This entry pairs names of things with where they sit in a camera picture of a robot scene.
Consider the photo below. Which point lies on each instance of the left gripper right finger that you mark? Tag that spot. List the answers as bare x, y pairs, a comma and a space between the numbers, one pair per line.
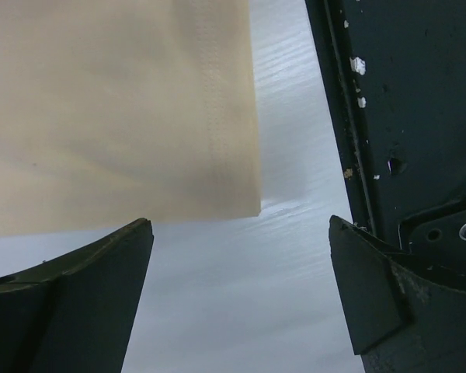
403, 312

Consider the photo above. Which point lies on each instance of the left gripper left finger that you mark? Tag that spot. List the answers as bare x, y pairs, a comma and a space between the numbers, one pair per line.
75, 313

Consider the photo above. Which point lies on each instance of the yellow t shirt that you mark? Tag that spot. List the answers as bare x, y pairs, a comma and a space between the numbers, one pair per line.
117, 110

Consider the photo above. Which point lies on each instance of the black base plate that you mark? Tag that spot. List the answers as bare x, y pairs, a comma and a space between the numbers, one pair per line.
394, 74

